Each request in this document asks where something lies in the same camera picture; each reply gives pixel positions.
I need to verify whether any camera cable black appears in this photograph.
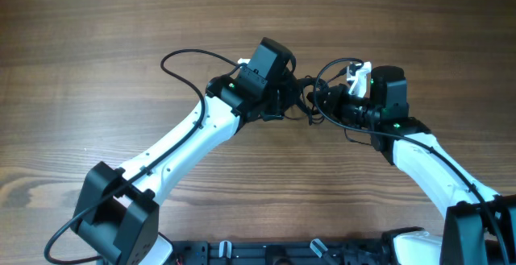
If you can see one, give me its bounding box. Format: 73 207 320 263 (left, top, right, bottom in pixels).
312 57 511 265
44 68 241 264

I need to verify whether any left camera cable black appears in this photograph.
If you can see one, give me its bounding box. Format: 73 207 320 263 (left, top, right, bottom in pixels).
44 68 241 264

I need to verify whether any right camera cable black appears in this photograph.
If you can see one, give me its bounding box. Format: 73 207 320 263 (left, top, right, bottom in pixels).
312 57 511 265

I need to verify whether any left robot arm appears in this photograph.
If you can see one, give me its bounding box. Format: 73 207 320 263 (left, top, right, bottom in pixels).
69 38 300 264

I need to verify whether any thick black USB cable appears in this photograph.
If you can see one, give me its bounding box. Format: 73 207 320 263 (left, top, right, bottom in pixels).
281 74 328 126

